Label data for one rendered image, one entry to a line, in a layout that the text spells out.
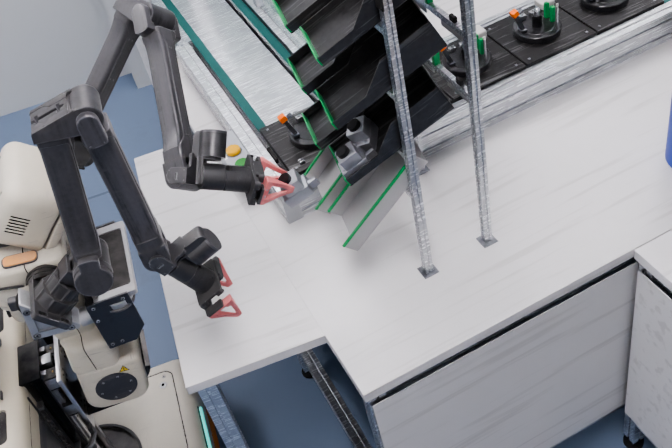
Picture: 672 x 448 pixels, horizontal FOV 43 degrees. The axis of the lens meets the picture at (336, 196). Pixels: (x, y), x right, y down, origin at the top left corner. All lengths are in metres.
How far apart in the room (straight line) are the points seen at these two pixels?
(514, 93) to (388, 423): 0.99
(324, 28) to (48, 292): 0.78
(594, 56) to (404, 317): 1.01
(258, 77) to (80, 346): 1.05
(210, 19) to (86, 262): 1.53
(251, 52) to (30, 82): 2.07
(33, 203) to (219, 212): 0.68
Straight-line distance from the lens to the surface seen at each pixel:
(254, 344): 2.06
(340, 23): 1.72
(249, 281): 2.19
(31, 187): 1.88
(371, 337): 2.00
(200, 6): 3.21
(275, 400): 3.01
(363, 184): 2.05
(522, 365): 2.19
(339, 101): 1.81
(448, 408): 2.14
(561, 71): 2.54
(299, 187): 1.87
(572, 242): 2.15
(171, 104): 1.91
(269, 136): 2.41
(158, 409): 2.78
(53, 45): 4.63
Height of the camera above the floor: 2.45
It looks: 43 degrees down
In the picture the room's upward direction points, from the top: 14 degrees counter-clockwise
